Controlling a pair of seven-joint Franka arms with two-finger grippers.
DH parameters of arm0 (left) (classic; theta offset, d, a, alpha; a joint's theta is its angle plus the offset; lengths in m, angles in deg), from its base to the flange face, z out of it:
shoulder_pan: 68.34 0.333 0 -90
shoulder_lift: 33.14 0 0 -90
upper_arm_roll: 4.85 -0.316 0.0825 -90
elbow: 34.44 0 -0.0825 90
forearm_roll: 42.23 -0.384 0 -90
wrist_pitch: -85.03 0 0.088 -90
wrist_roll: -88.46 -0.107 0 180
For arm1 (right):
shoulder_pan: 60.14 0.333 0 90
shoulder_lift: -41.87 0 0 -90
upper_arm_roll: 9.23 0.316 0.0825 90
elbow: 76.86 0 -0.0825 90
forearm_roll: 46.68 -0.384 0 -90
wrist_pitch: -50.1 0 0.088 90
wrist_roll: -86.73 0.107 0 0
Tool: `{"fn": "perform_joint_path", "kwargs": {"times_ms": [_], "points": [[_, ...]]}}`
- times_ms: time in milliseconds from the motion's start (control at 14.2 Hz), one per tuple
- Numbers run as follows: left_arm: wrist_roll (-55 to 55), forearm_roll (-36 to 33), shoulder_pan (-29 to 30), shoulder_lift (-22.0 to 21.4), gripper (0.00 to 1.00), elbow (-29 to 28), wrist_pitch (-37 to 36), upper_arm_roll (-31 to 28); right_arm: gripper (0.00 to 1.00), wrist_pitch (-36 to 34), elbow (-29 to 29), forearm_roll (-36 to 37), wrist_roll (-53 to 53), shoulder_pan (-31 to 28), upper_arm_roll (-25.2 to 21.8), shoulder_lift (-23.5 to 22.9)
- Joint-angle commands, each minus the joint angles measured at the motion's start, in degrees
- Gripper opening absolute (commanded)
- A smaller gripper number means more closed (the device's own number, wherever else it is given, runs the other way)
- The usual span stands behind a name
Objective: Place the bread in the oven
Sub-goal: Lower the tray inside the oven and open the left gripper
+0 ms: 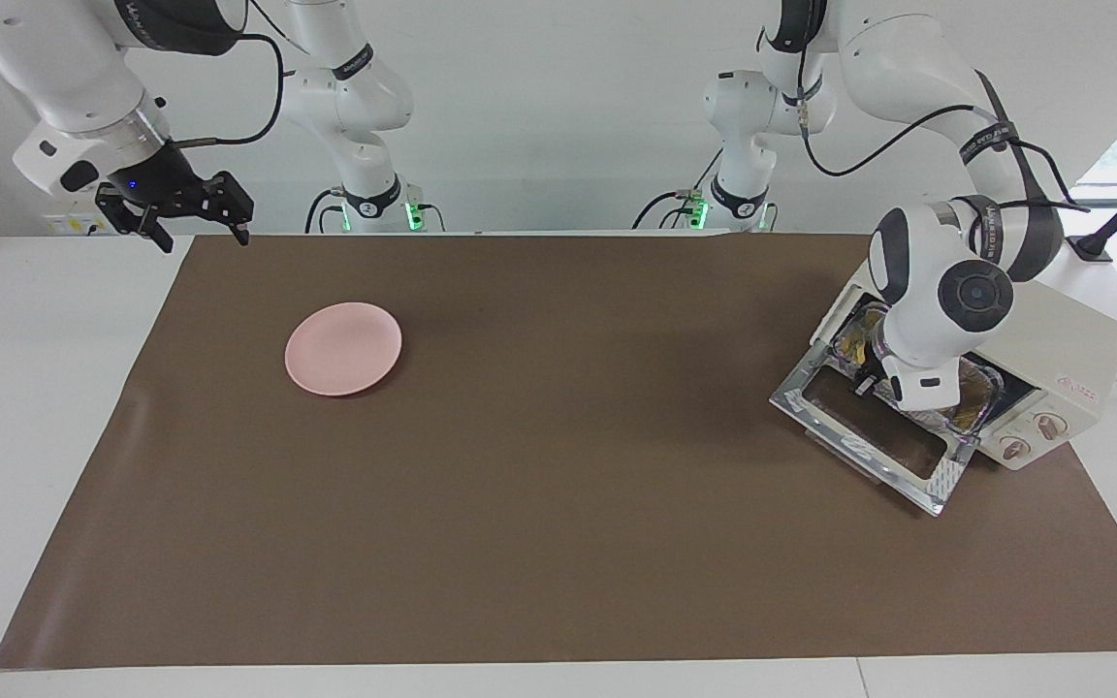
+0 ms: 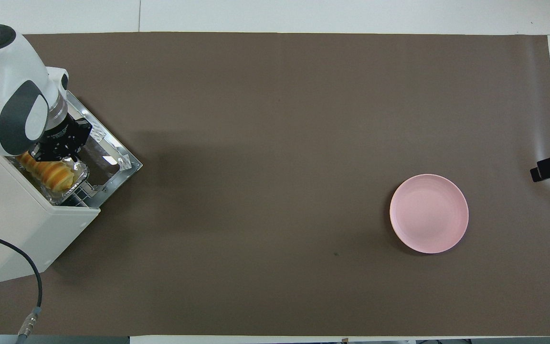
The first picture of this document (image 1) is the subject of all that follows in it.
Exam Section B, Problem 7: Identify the glass oven door metal frame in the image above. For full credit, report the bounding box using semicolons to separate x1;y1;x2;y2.
769;344;978;518

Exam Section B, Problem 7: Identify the white wall power socket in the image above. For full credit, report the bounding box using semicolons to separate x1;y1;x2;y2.
42;188;139;238

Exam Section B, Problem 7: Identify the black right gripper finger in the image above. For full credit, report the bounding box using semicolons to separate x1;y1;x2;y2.
210;171;256;246
136;207;176;256

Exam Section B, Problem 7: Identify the pink round plate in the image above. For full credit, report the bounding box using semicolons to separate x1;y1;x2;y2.
284;301;403;399

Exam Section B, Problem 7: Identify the aluminium foil tray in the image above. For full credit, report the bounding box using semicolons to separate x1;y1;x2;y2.
834;301;1007;439

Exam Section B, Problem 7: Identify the black left arm base cable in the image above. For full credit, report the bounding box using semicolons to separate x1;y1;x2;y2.
630;145;726;232

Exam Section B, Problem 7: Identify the cream toaster oven body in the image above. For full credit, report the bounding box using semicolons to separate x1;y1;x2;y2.
811;257;1117;473

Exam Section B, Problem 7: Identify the brown table mat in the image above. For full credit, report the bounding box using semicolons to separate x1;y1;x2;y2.
0;233;1117;671

